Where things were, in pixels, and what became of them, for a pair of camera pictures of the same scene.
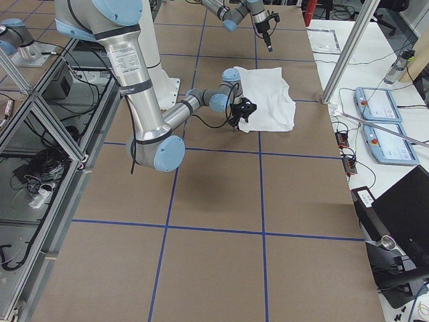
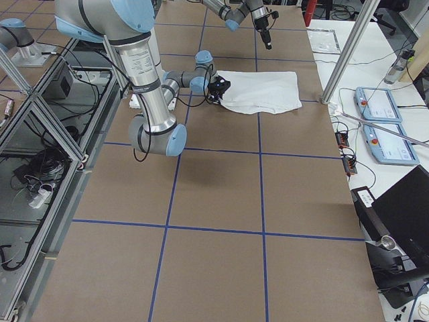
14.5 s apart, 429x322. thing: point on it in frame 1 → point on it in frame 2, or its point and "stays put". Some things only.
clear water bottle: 397,68 stays put
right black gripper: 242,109 → 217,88
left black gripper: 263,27 stays put
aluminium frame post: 366,13 stays put
